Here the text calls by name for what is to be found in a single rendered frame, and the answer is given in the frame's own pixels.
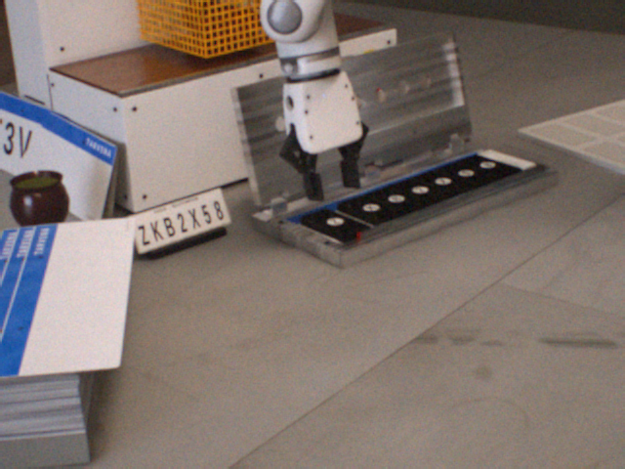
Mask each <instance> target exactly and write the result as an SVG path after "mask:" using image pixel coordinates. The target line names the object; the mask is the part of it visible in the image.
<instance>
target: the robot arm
mask: <svg viewBox="0 0 625 469"><path fill-rule="evenodd" d="M261 22H262V26H263V28H264V30H265V32H266V34H267V35H268V36H269V37H270V38H271V39H273V40H275V41H276V46H277V52H278V56H279V61H280V66H281V72H282V76H287V75H290V77H289V78H287V79H286V80H287V83H286V84H284V112H285V121H286V129H287V135H288V137H287V140H286V142H285V144H284V146H283V148H282V150H281V152H280V154H279V156H280V158H282V159H283V160H284V161H286V162H287V163H289V164H290V165H291V166H292V167H293V168H294V169H296V170H297V171H298V173H299V174H301V175H303V178H304V184H305V189H306V193H307V195H308V199H309V200H315V201H322V200H324V199H325V196H324V191H323V186H322V182H321V176H320V174H318V173H316V165H317V158H318V154H319V153H323V152H326V151H329V150H332V149H338V151H339V152H340V154H341V155H342V157H343V159H344V160H342V161H341V163H340V165H341V170H342V175H343V181H344V182H343V187H344V188H345V189H353V190H358V189H360V182H359V175H358V170H357V164H356V161H357V160H359V152H360V150H361V148H362V146H363V141H364V140H365V138H366V136H367V134H368V131H369V129H368V127H366V126H365V124H364V123H363V122H361V121H360V116H359V112H358V107H357V104H356V100H355V96H354V91H353V88H352V85H351V82H350V80H349V78H348V75H347V74H346V72H345V71H341V69H339V68H336V67H339V66H341V65H343V62H342V56H341V51H340V45H339V39H338V34H337V28H336V23H335V18H334V12H333V6H332V1H331V0H263V1H262V6H261ZM294 152H295V153H299V154H300V156H299V157H297V156H296V155H295V153H294ZM308 158H309V163H308Z"/></svg>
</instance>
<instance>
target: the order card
mask: <svg viewBox="0 0 625 469"><path fill-rule="evenodd" d="M131 217H135V218H137V223H136V232H135V242H136V245H137V248H138V251H139V253H144V252H147V251H149V250H152V249H155V248H158V247H161V246H164V245H167V244H170V243H172V242H175V241H178V240H181V239H184V238H187V237H190V236H193V235H198V234H201V233H204V232H206V231H209V230H212V229H215V228H218V227H220V226H223V225H226V224H229V223H231V222H232V220H231V216H230V213H229V209H228V206H227V203H226V200H225V197H224V194H223V192H222V190H221V189H216V190H212V191H207V192H202V193H199V194H196V195H193V196H189V197H186V198H183V199H180V200H177V201H174V202H171V203H168V204H164V205H161V206H158V207H155V208H152V209H149V210H147V211H144V212H141V213H137V214H134V215H131V216H128V217H127V218H131Z"/></svg>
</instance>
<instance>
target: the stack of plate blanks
mask: <svg viewBox="0 0 625 469"><path fill-rule="evenodd" d="M17 231H18V228H13V229H5V230H2V232H1V234H0V280H1V277H2V275H3V272H4V269H5V266H6V263H7V260H8V257H9V254H10V251H11V249H12V246H13V243H14V240H15V237H16V234H17ZM103 375H104V370H103V369H98V370H94V371H85V372H73V373H62V374H51V375H39V376H29V377H18V378H10V379H6V380H0V469H32V468H43V467H53V466H64V465H74V464H85V463H90V462H91V454H92V447H93V440H94V433H95V426H96V418H97V411H98V404H99V396H100V390H101V382H102V379H103Z"/></svg>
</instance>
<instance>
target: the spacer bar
mask: <svg viewBox="0 0 625 469"><path fill-rule="evenodd" d="M478 155H480V156H482V155H483V156H487V157H490V158H493V159H496V160H499V161H502V162H505V163H509V164H512V165H515V166H518V167H520V168H522V170H525V169H528V168H530V167H533V166H536V163H534V162H531V161H528V160H524V159H521V158H518V157H515V156H512V155H508V154H506V153H503V152H500V151H496V150H493V149H489V150H487V151H486V152H483V153H480V154H478Z"/></svg>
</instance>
